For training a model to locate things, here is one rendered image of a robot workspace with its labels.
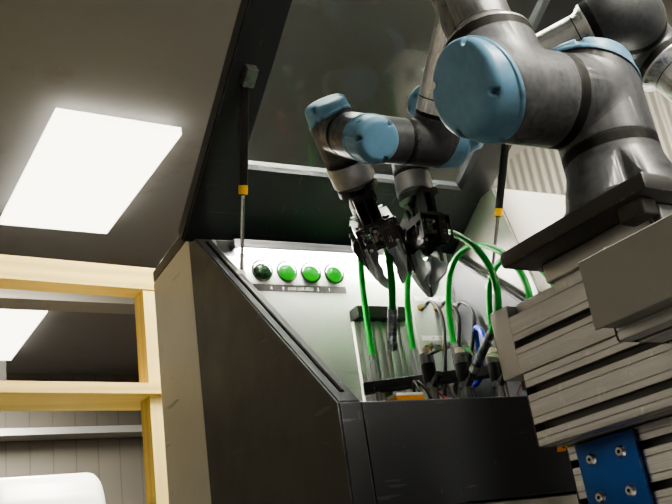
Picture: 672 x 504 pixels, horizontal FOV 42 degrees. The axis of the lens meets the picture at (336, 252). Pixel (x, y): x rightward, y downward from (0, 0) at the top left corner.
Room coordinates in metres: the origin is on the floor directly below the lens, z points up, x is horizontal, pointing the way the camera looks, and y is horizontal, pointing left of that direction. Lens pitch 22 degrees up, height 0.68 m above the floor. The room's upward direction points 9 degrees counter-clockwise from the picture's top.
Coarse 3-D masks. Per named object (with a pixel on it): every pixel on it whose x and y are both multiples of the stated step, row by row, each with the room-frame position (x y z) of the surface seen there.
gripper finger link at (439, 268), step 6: (432, 252) 1.63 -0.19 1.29; (432, 258) 1.64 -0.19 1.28; (438, 258) 1.62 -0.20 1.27; (432, 264) 1.64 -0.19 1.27; (438, 264) 1.62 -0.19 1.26; (444, 264) 1.61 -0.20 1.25; (432, 270) 1.64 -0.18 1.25; (438, 270) 1.62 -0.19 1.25; (444, 270) 1.61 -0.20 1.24; (432, 276) 1.64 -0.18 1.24; (438, 276) 1.63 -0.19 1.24; (432, 282) 1.63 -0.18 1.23; (438, 282) 1.64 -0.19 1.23; (432, 288) 1.63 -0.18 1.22; (432, 294) 1.63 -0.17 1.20
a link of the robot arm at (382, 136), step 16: (352, 112) 1.21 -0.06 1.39; (336, 128) 1.21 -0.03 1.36; (352, 128) 1.17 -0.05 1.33; (368, 128) 1.16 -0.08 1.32; (384, 128) 1.17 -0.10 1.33; (400, 128) 1.21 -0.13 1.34; (336, 144) 1.22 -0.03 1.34; (352, 144) 1.18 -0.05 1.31; (368, 144) 1.17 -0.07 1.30; (384, 144) 1.18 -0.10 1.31; (400, 144) 1.21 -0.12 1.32; (368, 160) 1.19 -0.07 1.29; (384, 160) 1.20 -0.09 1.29; (400, 160) 1.24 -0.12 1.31
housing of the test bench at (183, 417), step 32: (160, 288) 1.98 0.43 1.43; (192, 288) 1.78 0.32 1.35; (160, 320) 1.99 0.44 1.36; (192, 320) 1.80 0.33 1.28; (160, 352) 2.01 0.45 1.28; (192, 352) 1.81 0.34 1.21; (192, 384) 1.83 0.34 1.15; (192, 416) 1.84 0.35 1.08; (192, 448) 1.86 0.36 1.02; (192, 480) 1.87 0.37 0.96
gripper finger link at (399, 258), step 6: (396, 246) 1.43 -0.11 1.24; (390, 252) 1.46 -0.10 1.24; (396, 252) 1.45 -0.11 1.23; (402, 252) 1.46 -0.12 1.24; (396, 258) 1.47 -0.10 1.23; (402, 258) 1.44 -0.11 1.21; (396, 264) 1.48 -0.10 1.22; (402, 264) 1.45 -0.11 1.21; (402, 270) 1.49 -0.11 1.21; (402, 276) 1.49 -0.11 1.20; (402, 282) 1.50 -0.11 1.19
